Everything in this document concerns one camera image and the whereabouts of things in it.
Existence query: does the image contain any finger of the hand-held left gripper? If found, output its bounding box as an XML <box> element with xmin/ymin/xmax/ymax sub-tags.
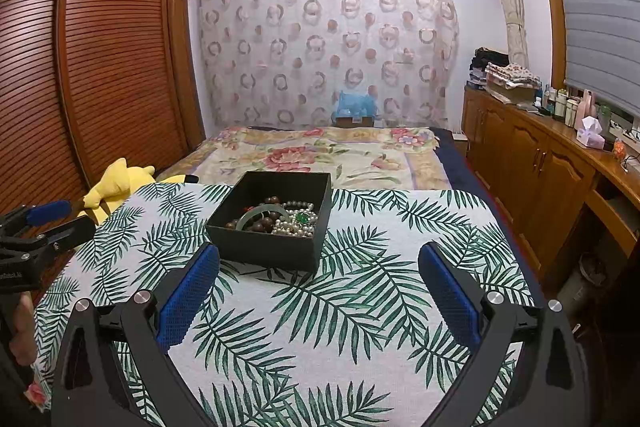
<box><xmin>20</xmin><ymin>217</ymin><xmax>97</xmax><ymax>258</ymax></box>
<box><xmin>0</xmin><ymin>201</ymin><xmax>73</xmax><ymax>235</ymax></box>

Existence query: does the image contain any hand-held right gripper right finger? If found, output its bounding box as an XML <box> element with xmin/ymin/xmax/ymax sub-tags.
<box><xmin>417</xmin><ymin>241</ymin><xmax>596</xmax><ymax>427</ymax></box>

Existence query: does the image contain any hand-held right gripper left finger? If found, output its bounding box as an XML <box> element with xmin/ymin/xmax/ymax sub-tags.
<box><xmin>50</xmin><ymin>242</ymin><xmax>221</xmax><ymax>427</ymax></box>

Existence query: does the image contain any black jewelry box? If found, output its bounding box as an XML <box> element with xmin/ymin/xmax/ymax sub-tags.
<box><xmin>205</xmin><ymin>170</ymin><xmax>333</xmax><ymax>273</ymax></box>

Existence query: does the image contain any brown wooden bead bracelet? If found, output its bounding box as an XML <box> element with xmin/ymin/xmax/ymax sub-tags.
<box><xmin>225</xmin><ymin>194</ymin><xmax>288</xmax><ymax>235</ymax></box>

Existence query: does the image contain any pale green jade bangle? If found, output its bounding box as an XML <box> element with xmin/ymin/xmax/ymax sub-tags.
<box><xmin>235</xmin><ymin>204</ymin><xmax>288</xmax><ymax>230</ymax></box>

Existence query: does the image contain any white pearl necklace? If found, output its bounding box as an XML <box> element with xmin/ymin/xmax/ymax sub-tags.
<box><xmin>270</xmin><ymin>201</ymin><xmax>319</xmax><ymax>239</ymax></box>

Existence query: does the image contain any person's left hand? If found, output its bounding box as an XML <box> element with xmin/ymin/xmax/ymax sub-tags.
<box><xmin>11</xmin><ymin>294</ymin><xmax>40</xmax><ymax>364</ymax></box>

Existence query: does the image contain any yellow plush toy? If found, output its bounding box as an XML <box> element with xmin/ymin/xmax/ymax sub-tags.
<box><xmin>82</xmin><ymin>158</ymin><xmax>201</xmax><ymax>212</ymax></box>

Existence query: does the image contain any green leaf print blanket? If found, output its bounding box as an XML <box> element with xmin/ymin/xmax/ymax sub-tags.
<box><xmin>32</xmin><ymin>182</ymin><xmax>538</xmax><ymax>427</ymax></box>

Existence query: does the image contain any grey plastic bag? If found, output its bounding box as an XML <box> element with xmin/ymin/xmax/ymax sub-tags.
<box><xmin>555</xmin><ymin>252</ymin><xmax>616</xmax><ymax>308</ymax></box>

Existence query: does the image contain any brown wooden cabinet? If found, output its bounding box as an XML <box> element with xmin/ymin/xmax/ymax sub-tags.
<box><xmin>460</xmin><ymin>84</ymin><xmax>640</xmax><ymax>293</ymax></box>

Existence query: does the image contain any blue bag by curtain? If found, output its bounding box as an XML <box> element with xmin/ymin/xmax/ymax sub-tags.
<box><xmin>334</xmin><ymin>89</ymin><xmax>380</xmax><ymax>120</ymax></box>

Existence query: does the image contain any pink tissue box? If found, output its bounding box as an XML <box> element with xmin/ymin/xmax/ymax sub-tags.
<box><xmin>575</xmin><ymin>116</ymin><xmax>608</xmax><ymax>152</ymax></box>

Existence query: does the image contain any group of cosmetic bottles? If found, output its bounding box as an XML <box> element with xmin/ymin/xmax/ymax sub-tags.
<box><xmin>540</xmin><ymin>84</ymin><xmax>613</xmax><ymax>130</ymax></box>

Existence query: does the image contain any stack of folded floral cloths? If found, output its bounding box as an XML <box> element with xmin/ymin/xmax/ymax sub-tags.
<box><xmin>484</xmin><ymin>62</ymin><xmax>543</xmax><ymax>102</ymax></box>

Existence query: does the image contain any pile of dark clothes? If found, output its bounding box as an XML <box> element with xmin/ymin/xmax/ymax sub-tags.
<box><xmin>467</xmin><ymin>48</ymin><xmax>508</xmax><ymax>88</ymax></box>

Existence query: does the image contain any circle print sheer curtain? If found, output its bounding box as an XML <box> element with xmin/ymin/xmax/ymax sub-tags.
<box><xmin>192</xmin><ymin>0</ymin><xmax>461</xmax><ymax>132</ymax></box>

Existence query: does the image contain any grey window blind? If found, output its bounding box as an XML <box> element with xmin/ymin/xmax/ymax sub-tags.
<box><xmin>542</xmin><ymin>0</ymin><xmax>640</xmax><ymax>108</ymax></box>

